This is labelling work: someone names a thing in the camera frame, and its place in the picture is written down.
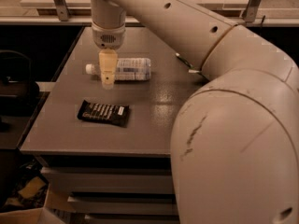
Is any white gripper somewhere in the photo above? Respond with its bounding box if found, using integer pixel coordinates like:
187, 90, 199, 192
92, 21, 125, 90

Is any clear plastic water bottle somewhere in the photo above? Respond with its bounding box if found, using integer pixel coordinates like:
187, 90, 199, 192
85, 58, 151, 81

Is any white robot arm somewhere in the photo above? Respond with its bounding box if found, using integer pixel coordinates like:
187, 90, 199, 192
106, 0, 299, 224

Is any black snack bar wrapper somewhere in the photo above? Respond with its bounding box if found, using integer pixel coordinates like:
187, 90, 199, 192
77, 100, 130, 127

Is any green chip bag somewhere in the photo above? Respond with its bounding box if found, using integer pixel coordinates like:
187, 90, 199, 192
176, 53, 202, 76

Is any grey drawer cabinet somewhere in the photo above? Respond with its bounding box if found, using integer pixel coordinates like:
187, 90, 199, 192
21, 27, 206, 224

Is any black chair left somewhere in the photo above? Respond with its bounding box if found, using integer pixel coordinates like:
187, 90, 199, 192
0, 49, 40, 133

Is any yellow sponge on floor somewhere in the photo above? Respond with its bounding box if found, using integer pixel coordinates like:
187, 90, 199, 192
18, 176, 47, 199

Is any cardboard box bottom left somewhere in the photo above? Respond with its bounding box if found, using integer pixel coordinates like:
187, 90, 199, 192
0, 186, 75, 224

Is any metal railing frame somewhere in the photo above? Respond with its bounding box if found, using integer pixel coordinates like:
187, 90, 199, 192
0, 0, 299, 25

